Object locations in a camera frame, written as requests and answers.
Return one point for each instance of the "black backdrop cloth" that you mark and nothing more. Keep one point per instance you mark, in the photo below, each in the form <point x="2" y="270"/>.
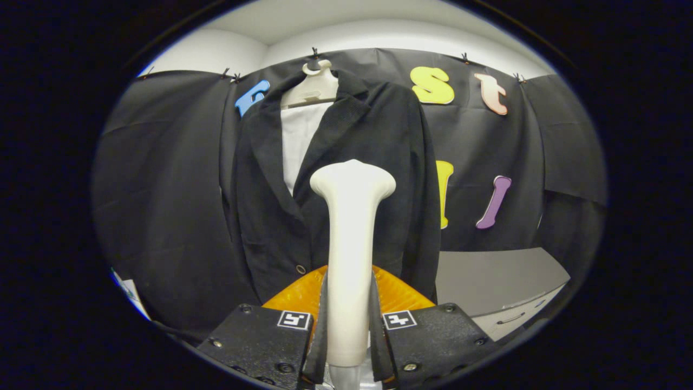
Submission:
<point x="162" y="189"/>

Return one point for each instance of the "black suit jacket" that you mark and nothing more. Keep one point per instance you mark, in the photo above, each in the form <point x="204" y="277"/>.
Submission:
<point x="270" y="227"/>

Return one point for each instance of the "white plastic hanger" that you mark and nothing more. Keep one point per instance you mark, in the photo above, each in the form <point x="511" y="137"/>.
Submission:
<point x="316" y="86"/>

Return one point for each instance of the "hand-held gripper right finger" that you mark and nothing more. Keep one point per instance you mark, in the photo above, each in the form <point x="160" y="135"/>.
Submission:
<point x="433" y="341"/>

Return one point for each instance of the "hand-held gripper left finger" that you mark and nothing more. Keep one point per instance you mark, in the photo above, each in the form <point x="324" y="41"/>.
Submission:
<point x="260" y="341"/>

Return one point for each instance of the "white printed box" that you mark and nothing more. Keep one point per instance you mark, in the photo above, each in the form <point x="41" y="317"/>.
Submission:
<point x="132" y="295"/>

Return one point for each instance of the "white shirt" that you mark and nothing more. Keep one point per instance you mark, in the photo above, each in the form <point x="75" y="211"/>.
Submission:
<point x="300" y="141"/>

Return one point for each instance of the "grey cabinet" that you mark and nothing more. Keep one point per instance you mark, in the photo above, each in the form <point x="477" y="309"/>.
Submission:
<point x="487" y="279"/>

